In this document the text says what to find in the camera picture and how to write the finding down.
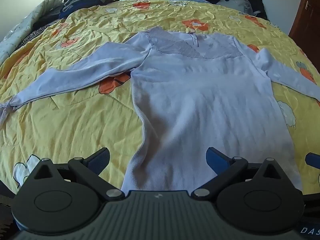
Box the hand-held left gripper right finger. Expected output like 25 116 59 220
190 147 296 202

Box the brown wooden door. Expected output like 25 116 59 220
287 0 320 46

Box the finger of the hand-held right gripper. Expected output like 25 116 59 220
305 152 320 167

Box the stack of folded dark clothes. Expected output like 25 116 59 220
59 0 121 20

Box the black garment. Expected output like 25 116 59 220
244 0 268 21

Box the white garment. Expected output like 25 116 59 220
215 0 253 13

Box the yellow printed quilt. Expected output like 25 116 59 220
0 0 320 195

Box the dark striped cloth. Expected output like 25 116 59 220
15 11 66 49

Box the lavender long-sleeved top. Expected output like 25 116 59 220
0 27 320 193

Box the white patterned quilt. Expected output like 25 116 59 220
0 0 66 65

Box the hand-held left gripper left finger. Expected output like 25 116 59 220
21 147 126 202

